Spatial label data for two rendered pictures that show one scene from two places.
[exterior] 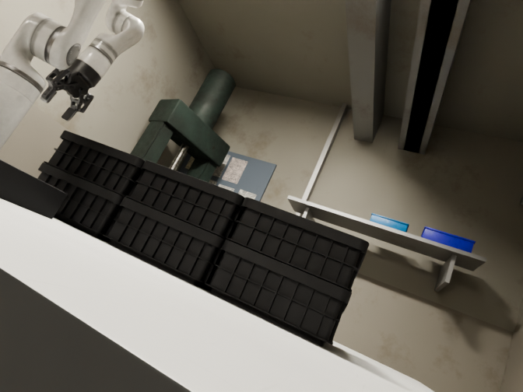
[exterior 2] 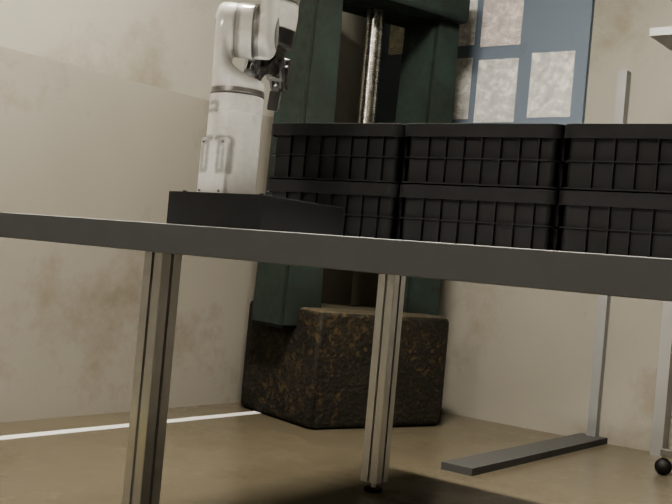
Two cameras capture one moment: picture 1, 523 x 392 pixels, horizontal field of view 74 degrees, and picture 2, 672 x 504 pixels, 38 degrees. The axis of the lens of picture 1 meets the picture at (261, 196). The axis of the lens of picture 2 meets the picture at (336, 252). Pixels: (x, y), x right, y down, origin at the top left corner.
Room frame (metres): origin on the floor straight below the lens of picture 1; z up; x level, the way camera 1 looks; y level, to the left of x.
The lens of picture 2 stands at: (-0.88, 0.01, 0.67)
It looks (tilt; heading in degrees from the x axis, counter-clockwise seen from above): 1 degrees up; 13
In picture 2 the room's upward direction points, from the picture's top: 5 degrees clockwise
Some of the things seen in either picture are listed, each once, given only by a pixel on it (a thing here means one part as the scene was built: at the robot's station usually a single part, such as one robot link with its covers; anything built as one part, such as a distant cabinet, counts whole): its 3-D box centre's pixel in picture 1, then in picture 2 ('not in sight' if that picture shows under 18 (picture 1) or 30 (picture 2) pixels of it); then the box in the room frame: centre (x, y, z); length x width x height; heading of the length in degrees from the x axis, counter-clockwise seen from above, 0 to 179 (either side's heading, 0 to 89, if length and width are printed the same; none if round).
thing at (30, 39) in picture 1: (37, 54); (240, 53); (0.72, 0.58, 1.01); 0.09 x 0.09 x 0.17; 13
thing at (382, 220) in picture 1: (387, 227); not in sight; (2.74, -1.08, 1.69); 0.30 x 0.21 x 0.10; 66
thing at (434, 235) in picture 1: (444, 244); not in sight; (2.56, -1.48, 1.70); 0.36 x 0.25 x 0.12; 66
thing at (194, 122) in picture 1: (164, 183); (366, 112); (3.32, 0.91, 1.33); 0.86 x 0.72 x 2.66; 156
